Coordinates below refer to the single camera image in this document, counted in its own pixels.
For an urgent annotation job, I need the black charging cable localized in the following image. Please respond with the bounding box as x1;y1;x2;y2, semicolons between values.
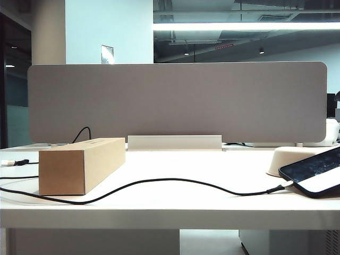
0;126;293;206

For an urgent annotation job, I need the black smartphone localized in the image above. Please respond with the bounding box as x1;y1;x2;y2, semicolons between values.
278;145;340;199

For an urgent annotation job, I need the grey fabric desk divider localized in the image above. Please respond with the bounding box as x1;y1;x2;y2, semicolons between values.
27;61;328;145

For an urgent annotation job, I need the brown cardboard box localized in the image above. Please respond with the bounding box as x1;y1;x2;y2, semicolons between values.
39;137;126;196

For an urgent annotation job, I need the beige pulp paper tray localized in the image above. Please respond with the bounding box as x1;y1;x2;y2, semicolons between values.
266;146;333;177

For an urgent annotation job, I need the beige building pillar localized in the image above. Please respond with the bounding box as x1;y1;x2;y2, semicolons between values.
31;0;66;65

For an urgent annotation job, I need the dark background monitor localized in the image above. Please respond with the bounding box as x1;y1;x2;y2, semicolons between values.
327;90;340;117

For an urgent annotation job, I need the white background appliance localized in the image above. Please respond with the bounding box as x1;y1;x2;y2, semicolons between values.
325;118;340;147

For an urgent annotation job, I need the grey cabinet under desk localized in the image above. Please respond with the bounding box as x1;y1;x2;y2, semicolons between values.
238;229;340;255

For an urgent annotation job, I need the framed wall poster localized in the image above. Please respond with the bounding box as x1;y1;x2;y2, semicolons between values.
100;44;115;65

